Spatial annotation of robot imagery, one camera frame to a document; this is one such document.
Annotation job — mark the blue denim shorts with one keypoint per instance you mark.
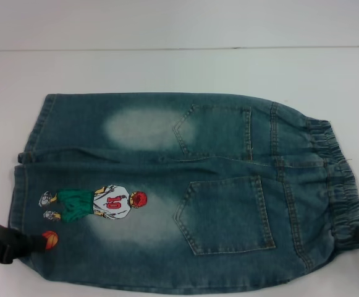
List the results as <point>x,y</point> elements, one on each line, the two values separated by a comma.
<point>167,185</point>

